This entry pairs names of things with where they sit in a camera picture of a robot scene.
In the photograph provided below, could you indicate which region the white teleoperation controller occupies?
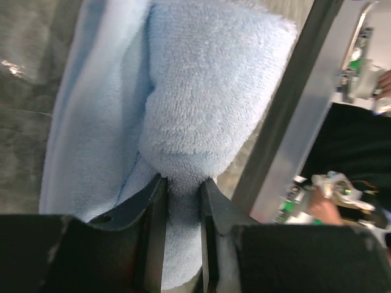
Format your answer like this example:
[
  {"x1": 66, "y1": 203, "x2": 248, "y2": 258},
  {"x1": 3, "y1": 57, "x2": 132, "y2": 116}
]
[
  {"x1": 274, "y1": 171, "x2": 376, "y2": 226},
  {"x1": 338, "y1": 27, "x2": 391, "y2": 117}
]

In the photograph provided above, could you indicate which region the second operator hand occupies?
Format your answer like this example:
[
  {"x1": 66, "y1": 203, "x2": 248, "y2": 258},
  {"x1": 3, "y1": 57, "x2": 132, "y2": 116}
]
[{"x1": 376, "y1": 70, "x2": 391, "y2": 99}]

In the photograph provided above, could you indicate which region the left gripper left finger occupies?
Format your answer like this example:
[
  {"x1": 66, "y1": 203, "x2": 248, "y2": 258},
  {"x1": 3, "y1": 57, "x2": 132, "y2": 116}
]
[{"x1": 1, "y1": 176, "x2": 167, "y2": 292}]

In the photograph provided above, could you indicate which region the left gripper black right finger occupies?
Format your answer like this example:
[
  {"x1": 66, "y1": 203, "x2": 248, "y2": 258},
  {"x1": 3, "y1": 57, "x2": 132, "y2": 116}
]
[{"x1": 200, "y1": 179, "x2": 390, "y2": 293}]

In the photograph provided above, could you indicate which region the aluminium rail frame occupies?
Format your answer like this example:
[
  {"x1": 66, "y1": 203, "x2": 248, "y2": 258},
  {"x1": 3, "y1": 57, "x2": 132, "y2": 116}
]
[{"x1": 232, "y1": 1, "x2": 376, "y2": 223}]

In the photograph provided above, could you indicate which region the operator hand in background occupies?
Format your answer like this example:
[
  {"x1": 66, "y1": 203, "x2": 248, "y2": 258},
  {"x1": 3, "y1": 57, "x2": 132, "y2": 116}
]
[{"x1": 309, "y1": 189, "x2": 344, "y2": 225}]

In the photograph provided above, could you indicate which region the light blue towel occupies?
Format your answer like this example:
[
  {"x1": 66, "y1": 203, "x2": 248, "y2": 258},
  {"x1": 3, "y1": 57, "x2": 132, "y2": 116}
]
[{"x1": 38, "y1": 1, "x2": 297, "y2": 290}]

